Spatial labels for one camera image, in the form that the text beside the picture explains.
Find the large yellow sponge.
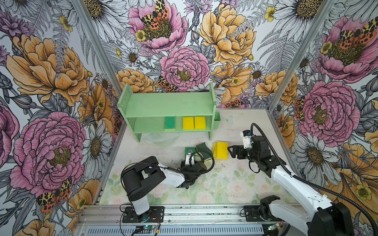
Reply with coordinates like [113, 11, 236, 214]
[212, 141, 228, 160]

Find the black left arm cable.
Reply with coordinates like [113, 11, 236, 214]
[119, 149, 215, 204]

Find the dark green scrub sponge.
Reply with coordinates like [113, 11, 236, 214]
[195, 143, 213, 162]

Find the green metal shelf unit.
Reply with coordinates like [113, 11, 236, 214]
[117, 82, 217, 142]

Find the light green scrub sponge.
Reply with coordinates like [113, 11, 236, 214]
[164, 117, 176, 131]

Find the black corrugated right cable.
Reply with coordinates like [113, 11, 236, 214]
[250, 122, 378, 236]

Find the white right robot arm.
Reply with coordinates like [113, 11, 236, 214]
[227, 135, 354, 236]

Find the green circuit board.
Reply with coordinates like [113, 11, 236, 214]
[135, 225, 156, 232]

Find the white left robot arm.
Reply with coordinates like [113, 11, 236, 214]
[120, 156, 214, 217]

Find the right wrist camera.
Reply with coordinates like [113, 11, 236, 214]
[240, 130, 253, 149]

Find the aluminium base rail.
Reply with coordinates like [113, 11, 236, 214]
[75, 204, 285, 236]

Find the small yellow sponge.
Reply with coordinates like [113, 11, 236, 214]
[183, 117, 195, 130]

